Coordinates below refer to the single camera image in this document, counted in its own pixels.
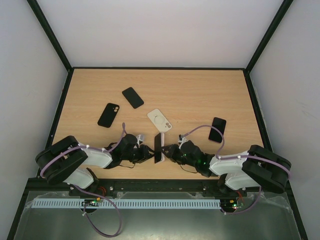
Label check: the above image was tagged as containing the pink phone case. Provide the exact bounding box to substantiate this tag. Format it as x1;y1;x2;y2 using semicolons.
154;132;165;164

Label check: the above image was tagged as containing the black smartphone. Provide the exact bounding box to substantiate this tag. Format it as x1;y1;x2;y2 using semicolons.
154;133;163;164

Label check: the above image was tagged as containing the beige phone case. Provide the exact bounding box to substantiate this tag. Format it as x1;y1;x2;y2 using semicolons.
147;108;173;133

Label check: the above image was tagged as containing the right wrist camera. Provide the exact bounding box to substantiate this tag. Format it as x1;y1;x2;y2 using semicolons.
178;134;188;146

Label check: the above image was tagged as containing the black phone face down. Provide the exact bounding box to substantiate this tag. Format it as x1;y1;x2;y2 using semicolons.
122;87;144;109

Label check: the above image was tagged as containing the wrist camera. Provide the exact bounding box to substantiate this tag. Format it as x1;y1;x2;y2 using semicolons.
178;134;188;146
136;134;145;146

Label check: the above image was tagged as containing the dark red smartphone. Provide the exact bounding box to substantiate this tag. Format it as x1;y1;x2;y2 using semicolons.
208;117;227;144

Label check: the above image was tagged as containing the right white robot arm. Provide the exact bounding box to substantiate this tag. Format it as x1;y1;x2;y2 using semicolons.
161;140;292;196

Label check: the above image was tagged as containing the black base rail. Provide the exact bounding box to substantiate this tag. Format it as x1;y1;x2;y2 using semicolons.
24;177;247;199

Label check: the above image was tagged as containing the black metal frame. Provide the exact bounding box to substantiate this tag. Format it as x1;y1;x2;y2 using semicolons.
7;0;308;240

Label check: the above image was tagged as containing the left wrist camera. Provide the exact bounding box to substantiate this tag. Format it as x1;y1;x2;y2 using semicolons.
136;134;145;146

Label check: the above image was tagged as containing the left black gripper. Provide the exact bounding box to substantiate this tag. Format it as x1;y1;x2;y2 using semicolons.
121;144;157;164

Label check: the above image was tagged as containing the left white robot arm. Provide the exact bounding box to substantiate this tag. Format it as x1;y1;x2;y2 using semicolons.
35;134;155;189

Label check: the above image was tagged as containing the white slotted cable duct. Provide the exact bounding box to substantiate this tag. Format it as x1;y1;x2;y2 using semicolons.
30;198;221;210

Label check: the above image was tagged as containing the black phone case with cutout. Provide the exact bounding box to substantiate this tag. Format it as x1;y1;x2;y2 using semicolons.
97;103;120;128

